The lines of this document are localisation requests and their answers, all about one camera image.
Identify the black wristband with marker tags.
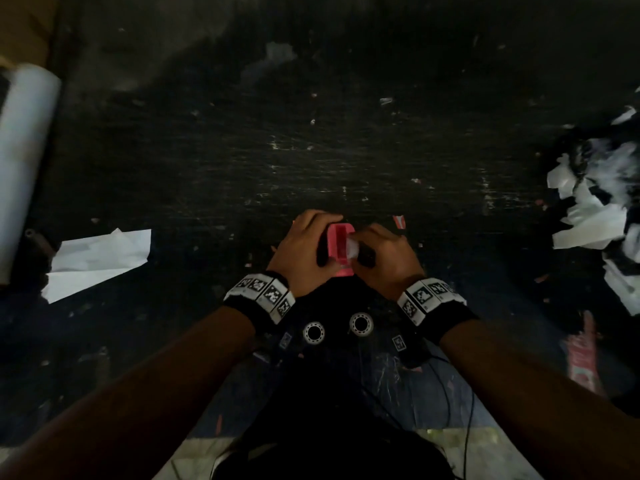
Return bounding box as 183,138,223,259
223,271,297,336
396,277,479,346

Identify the pink plastic box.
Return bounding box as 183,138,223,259
326,223,357,278

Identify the person's right hand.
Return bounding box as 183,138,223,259
347,224,427,302

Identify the person's right forearm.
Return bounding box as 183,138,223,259
439,319,640,480

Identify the white paper sheet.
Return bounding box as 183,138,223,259
41,228,152,305

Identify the person's left forearm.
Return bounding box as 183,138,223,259
0,306,257,480

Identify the white paper roll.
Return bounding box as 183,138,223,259
0,63,62,286

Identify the brown cardboard piece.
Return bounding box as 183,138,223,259
0,0,62,71

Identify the small dark tube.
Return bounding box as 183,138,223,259
24,228,57,259

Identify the pile of white paper scraps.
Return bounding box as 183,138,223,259
546,86,640,316

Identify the person's left hand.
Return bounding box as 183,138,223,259
266,210,347,298

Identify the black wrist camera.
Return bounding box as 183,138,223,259
346,307,426,368
272,315,331,360

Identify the person's black clothing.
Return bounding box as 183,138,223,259
210,365,457,480

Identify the pink printed packet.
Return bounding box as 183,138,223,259
564,310,609,397

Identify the thin black cable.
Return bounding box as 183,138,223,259
422,354,477,480

